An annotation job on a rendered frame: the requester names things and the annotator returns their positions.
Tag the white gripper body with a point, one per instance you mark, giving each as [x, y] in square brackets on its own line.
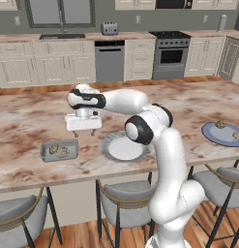
[83, 123]

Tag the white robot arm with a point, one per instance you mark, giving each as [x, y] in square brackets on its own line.
[171, 180]

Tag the grey tupperware container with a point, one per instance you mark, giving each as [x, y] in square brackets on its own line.
[59, 150]

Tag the brown dumpling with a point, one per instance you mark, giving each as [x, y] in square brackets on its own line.
[64, 150]
[221, 124]
[237, 135]
[54, 148]

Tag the grey round plate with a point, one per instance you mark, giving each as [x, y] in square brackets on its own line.
[124, 149]

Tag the grey dishwasher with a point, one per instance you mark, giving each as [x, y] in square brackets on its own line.
[109, 61]

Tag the cream base cupboards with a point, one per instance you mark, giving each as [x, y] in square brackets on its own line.
[209, 55]
[43, 63]

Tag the grey padded stool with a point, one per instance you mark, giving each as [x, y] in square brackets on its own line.
[221, 187]
[127, 203]
[17, 214]

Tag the cream drawer unit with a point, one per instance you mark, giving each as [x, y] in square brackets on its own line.
[139, 58]

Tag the black sink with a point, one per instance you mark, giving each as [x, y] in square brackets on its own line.
[62, 36]

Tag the silver toaster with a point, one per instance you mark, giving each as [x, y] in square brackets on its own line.
[109, 28]

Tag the grey tap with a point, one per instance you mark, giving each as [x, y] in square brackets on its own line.
[63, 24]

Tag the grey oven with hob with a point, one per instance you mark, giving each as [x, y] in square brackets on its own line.
[171, 55]

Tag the grey framed window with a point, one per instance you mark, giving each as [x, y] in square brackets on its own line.
[60, 12]

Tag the blue round plate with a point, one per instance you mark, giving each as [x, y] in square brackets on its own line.
[221, 134]

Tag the black microwave oven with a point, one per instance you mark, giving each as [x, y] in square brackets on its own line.
[174, 4]

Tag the white paper towel roll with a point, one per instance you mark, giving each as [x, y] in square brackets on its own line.
[222, 22]

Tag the cream wall cupboards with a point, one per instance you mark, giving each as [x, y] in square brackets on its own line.
[6, 4]
[135, 4]
[215, 4]

